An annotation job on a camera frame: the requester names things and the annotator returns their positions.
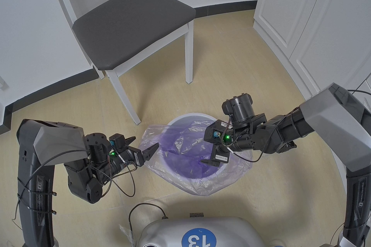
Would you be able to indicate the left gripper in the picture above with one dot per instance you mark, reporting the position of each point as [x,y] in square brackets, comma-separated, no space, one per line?
[132,156]

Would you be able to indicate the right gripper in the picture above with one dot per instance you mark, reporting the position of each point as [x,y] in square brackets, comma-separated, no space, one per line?
[220,156]

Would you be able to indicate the purple plastic bag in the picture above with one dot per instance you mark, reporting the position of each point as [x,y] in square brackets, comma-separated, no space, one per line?
[174,141]

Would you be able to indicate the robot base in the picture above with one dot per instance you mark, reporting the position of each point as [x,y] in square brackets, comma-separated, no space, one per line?
[203,232]

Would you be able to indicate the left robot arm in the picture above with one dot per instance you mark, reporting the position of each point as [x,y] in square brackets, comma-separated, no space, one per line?
[34,170]

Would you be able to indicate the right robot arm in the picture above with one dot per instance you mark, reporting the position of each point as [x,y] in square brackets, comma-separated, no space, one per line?
[330,121]

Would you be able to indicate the white trash bin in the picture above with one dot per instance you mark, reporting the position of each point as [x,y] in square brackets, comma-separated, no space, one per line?
[188,117]

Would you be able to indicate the clear plastic wrapper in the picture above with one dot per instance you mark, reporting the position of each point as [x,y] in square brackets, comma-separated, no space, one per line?
[127,232]

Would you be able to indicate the white chair with grey seat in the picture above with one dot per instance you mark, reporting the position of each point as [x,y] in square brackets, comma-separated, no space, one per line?
[130,25]

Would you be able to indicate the white wardrobe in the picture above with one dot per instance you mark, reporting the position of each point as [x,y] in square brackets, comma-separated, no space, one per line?
[307,8]

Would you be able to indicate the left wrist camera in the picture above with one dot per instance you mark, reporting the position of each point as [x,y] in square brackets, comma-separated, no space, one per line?
[117,141]

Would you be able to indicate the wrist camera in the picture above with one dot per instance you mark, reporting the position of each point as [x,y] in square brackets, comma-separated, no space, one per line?
[216,131]
[117,141]

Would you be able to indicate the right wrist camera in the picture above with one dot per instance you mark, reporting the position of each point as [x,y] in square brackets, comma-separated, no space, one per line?
[216,131]

